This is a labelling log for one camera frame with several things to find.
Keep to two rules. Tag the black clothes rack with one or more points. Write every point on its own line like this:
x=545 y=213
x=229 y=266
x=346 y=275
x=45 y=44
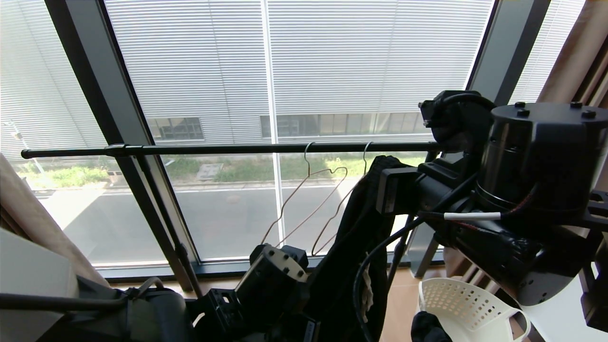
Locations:
x=213 y=149

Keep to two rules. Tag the window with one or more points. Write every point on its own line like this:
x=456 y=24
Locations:
x=99 y=71

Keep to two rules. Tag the black garment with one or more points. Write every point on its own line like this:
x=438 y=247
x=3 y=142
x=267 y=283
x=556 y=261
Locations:
x=346 y=247
x=427 y=327

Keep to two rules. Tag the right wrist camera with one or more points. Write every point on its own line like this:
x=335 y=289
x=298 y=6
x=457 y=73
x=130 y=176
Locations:
x=451 y=118

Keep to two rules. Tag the pink clothes hanger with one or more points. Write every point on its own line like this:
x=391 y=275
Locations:
x=365 y=166
x=308 y=168

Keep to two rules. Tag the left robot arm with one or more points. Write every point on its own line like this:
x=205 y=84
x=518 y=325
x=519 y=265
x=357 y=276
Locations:
x=38 y=266

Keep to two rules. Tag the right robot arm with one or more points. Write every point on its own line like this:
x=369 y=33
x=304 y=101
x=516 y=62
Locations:
x=536 y=152

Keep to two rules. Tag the white laundry basket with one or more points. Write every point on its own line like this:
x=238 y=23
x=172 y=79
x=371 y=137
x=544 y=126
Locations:
x=456 y=299

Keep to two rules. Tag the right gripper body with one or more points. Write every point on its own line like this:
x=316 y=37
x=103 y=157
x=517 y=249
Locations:
x=427 y=190

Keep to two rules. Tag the brown curtain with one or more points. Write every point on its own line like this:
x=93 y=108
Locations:
x=28 y=204
x=574 y=57

